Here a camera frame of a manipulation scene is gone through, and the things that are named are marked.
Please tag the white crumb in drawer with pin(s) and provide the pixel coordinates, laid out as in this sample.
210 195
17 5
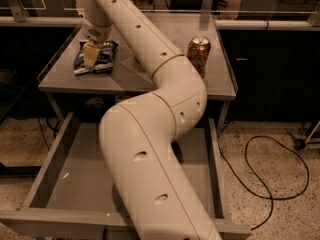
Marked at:
66 176

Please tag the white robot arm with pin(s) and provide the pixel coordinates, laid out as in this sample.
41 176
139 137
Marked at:
136 134

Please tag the blue chip bag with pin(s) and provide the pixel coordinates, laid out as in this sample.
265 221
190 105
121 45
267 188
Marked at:
104 62

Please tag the open grey top drawer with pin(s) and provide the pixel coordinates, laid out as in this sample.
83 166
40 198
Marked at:
87 206

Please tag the black caster wheel base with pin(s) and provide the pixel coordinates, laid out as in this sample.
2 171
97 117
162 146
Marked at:
310 138

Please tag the orange soda can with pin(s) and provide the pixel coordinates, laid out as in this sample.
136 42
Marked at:
198 52

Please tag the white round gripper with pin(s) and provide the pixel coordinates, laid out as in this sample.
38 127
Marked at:
96 34

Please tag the white horizontal rail pipe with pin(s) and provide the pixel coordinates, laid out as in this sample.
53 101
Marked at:
265 25

